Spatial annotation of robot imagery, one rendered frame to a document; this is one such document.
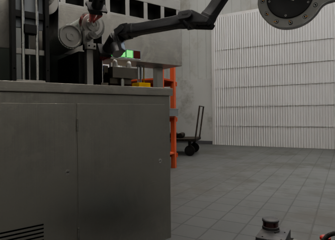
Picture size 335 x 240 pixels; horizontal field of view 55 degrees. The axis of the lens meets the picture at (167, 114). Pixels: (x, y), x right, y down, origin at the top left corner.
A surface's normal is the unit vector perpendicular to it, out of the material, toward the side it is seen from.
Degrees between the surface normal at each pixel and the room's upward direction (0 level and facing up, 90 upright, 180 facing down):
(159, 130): 90
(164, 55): 90
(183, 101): 90
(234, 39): 90
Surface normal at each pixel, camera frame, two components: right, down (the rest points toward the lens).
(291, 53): -0.48, 0.01
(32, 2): 0.60, 0.00
